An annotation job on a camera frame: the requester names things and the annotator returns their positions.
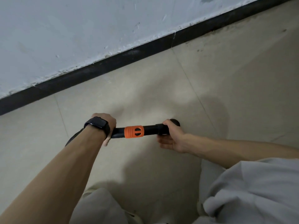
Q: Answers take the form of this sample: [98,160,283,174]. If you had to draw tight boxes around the black vacuum hose with nozzle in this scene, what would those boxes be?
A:
[65,119,181,147]

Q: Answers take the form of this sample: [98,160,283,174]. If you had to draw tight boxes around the black baseboard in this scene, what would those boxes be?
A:
[0,0,298,116]

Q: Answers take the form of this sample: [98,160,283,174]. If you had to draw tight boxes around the person's right forearm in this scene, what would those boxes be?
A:
[187,133,299,170]

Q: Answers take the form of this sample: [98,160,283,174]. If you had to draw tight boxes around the person's left hand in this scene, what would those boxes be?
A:
[90,113,117,147]

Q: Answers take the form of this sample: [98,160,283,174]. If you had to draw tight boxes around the person's right hand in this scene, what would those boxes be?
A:
[157,119,195,154]

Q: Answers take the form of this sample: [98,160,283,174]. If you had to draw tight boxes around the white shoe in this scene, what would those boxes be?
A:
[82,182,103,198]
[196,200,206,217]

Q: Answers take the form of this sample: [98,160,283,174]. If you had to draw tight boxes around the person's left forearm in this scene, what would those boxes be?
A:
[0,126,106,224]

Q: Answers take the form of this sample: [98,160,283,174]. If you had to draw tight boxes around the black smartwatch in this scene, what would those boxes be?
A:
[84,116,111,138]

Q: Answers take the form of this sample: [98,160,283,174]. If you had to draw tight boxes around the light grey trousers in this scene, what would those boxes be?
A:
[69,157,299,224]

